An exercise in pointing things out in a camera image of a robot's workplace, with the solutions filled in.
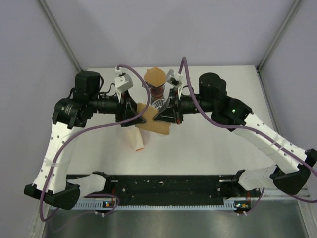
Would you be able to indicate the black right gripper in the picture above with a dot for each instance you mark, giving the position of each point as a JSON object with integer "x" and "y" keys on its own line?
{"x": 169, "y": 113}

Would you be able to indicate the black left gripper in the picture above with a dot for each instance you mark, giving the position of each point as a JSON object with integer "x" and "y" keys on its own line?
{"x": 127, "y": 114}

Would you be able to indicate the brown paper coffee filter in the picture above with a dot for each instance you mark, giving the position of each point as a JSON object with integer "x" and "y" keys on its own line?
{"x": 155, "y": 77}

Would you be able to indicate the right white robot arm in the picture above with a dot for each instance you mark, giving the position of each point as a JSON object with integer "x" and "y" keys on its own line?
{"x": 292, "y": 164}

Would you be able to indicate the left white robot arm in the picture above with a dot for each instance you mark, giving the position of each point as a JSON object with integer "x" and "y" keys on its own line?
{"x": 70, "y": 117}

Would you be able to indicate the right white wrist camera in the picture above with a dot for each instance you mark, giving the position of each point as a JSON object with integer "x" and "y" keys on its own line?
{"x": 176, "y": 79}

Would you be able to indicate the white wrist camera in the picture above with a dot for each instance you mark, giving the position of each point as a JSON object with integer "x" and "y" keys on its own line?
{"x": 123, "y": 82}
{"x": 176, "y": 79}

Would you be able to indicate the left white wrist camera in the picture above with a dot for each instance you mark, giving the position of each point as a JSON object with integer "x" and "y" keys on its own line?
{"x": 123, "y": 82}

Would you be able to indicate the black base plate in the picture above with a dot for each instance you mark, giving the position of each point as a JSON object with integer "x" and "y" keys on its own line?
{"x": 175, "y": 189}

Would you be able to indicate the grey cable duct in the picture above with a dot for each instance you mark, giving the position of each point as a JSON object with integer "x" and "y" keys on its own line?
{"x": 104, "y": 205}

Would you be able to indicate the aluminium frame rail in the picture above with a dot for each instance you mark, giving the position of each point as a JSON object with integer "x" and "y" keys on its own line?
{"x": 59, "y": 34}

